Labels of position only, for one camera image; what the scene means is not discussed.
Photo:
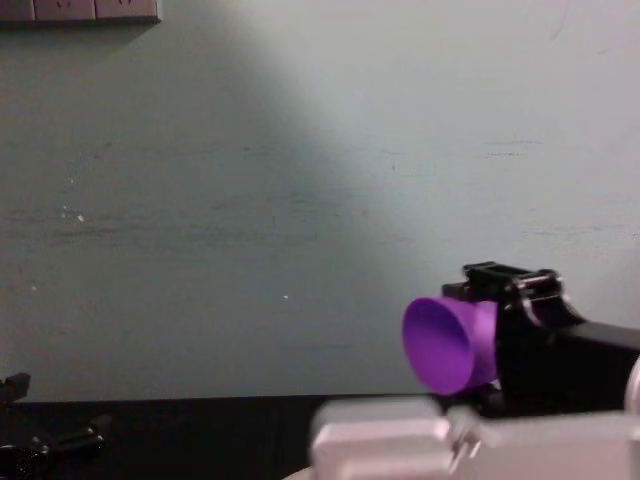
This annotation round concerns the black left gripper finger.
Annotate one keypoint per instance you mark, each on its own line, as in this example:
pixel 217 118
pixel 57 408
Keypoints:
pixel 15 387
pixel 75 435

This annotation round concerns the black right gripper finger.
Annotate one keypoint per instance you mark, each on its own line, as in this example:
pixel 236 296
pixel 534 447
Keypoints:
pixel 485 402
pixel 492 280

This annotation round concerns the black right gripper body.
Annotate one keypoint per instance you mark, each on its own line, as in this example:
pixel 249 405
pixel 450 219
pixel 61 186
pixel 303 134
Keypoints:
pixel 560 370

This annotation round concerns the purple plastic cup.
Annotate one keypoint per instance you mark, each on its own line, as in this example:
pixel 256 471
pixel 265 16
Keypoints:
pixel 440 345

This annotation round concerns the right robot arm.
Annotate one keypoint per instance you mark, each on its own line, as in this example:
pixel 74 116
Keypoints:
pixel 390 445

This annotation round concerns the black table cloth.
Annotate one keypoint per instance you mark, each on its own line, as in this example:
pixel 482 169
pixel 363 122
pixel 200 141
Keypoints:
pixel 200 440

